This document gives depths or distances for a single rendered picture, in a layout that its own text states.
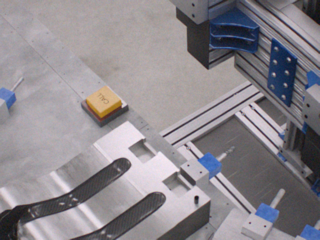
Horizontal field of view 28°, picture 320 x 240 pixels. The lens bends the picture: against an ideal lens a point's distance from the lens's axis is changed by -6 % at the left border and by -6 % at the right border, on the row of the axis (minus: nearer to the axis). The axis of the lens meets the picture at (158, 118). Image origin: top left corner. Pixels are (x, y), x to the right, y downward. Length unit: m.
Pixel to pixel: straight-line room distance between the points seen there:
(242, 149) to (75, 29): 1.09
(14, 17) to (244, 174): 0.90
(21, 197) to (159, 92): 1.45
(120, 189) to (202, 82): 1.42
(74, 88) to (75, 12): 1.47
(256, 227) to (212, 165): 0.20
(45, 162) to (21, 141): 0.09
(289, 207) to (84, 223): 0.97
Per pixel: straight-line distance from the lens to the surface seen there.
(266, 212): 1.29
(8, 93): 1.58
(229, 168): 2.16
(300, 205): 2.10
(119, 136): 1.38
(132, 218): 1.27
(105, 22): 2.97
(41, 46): 1.73
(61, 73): 1.64
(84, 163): 1.35
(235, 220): 1.30
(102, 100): 1.51
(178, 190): 1.32
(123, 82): 2.69
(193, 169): 1.36
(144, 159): 1.37
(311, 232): 1.28
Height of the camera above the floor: 1.97
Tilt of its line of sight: 50 degrees down
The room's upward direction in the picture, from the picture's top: 3 degrees counter-clockwise
